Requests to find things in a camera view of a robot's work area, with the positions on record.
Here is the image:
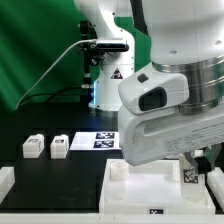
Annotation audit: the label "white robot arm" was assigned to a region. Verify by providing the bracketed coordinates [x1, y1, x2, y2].
[74, 0, 224, 167]

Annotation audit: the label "black camera on stand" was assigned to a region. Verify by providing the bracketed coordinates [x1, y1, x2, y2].
[78, 21, 129, 85]

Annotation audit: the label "white camera cable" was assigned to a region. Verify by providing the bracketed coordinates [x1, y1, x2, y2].
[15, 39, 98, 109]

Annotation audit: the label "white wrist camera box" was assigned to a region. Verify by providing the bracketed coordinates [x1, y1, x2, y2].
[118, 64, 189, 115]

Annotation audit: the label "white sheet with tags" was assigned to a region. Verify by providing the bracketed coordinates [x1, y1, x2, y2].
[70, 131, 120, 151]

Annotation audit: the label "black cable on table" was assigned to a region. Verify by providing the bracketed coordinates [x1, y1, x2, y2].
[18, 85, 94, 108]

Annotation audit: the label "white obstacle fence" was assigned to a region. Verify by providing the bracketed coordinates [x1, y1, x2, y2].
[0, 166, 224, 224]

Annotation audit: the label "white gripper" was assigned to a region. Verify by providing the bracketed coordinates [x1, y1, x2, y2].
[118, 105, 224, 174]

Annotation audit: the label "white square table top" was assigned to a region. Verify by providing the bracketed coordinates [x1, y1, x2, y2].
[99, 159, 216, 215]

